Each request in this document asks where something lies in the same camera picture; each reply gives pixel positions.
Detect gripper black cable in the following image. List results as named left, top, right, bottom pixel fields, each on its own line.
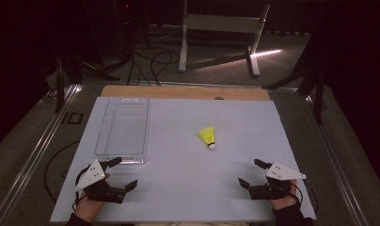
left=71, top=166, right=92, bottom=212
left=290, top=179, right=320, bottom=216

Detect person's right hand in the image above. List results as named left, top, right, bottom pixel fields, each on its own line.
left=270, top=180, right=298, bottom=211

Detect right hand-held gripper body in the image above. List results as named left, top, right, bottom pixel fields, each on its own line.
left=248, top=161, right=308, bottom=201

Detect white metal stand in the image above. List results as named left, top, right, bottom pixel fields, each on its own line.
left=178, top=0, right=271, bottom=78

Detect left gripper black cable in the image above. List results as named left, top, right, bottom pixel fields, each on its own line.
left=71, top=166, right=92, bottom=212

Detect yellow shuttlecock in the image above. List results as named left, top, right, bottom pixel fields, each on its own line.
left=198, top=126, right=217, bottom=151

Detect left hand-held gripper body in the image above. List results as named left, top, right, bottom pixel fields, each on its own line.
left=74, top=159, right=127, bottom=204

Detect wooden table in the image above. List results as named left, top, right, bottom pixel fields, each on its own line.
left=101, top=85, right=271, bottom=102

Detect thin black floor cable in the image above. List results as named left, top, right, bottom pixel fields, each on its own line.
left=42, top=139, right=81, bottom=203

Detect clear plastic container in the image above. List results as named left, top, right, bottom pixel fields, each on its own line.
left=94, top=97, right=150, bottom=165

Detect black floor cables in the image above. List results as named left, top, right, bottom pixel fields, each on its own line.
left=125, top=48, right=182, bottom=88

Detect metal floor rail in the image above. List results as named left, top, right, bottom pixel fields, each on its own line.
left=0, top=84, right=82, bottom=226
left=305, top=93, right=370, bottom=226

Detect black stand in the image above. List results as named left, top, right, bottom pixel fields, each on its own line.
left=262, top=60, right=327, bottom=125

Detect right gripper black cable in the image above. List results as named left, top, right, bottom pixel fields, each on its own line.
left=290, top=179, right=320, bottom=216

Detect person's left hand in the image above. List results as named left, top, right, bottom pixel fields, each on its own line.
left=74, top=193, right=106, bottom=222

